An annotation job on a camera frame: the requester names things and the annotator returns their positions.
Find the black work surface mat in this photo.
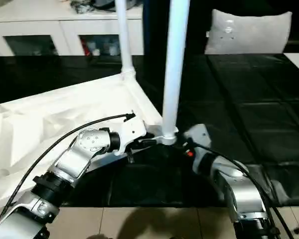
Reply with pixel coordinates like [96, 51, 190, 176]
[0, 53, 299, 208]

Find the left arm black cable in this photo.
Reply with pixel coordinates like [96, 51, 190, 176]
[0, 113, 137, 225]

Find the grey pillow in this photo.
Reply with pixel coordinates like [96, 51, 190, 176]
[204, 9, 293, 55]

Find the white plastic table top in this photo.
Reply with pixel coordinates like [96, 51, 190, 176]
[0, 72, 179, 207]

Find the white sideboard with glass doors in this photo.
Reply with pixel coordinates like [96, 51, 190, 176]
[0, 0, 145, 57]

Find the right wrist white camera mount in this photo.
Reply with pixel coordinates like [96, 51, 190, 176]
[183, 123, 212, 175]

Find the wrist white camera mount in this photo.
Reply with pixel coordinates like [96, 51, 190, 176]
[114, 117, 148, 157]
[183, 123, 212, 175]

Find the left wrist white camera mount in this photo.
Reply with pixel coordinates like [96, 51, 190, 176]
[114, 117, 148, 157]

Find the black tangled item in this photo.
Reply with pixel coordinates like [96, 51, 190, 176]
[69, 0, 95, 14]

